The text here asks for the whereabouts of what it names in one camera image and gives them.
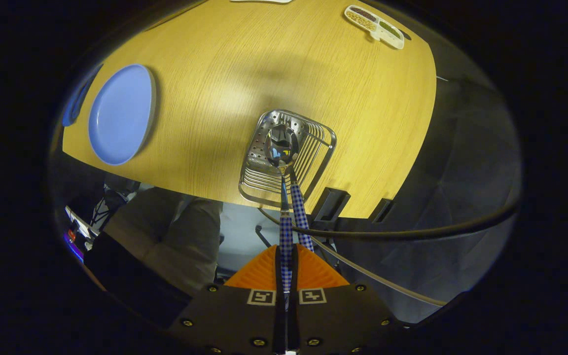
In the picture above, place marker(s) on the white electronic device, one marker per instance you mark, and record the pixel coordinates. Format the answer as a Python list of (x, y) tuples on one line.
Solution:
[(79, 224)]

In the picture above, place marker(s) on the white divided condiment tray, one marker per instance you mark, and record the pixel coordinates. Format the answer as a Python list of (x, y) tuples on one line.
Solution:
[(372, 22)]

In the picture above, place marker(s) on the white square coaster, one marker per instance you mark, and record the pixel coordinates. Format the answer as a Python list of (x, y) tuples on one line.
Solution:
[(262, 1)]

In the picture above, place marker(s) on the person's right leg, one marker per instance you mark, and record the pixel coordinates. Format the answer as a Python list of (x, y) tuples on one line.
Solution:
[(190, 246)]

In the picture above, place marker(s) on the person's black top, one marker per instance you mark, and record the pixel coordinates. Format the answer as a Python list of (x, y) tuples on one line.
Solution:
[(131, 281)]

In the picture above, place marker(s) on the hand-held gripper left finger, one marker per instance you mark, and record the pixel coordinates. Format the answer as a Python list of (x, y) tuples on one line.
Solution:
[(230, 320)]

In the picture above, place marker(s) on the blue folded cloth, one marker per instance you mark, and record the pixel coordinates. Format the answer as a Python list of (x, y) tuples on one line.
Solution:
[(73, 106)]

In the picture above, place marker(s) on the blue round plate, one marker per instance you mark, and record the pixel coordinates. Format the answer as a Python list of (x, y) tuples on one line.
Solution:
[(121, 113)]

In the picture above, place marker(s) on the black table clamp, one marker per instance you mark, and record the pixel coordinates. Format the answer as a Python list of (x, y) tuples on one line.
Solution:
[(331, 204), (381, 211)]

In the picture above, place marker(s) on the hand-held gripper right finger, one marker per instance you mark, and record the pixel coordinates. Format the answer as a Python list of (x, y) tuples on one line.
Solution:
[(343, 320)]

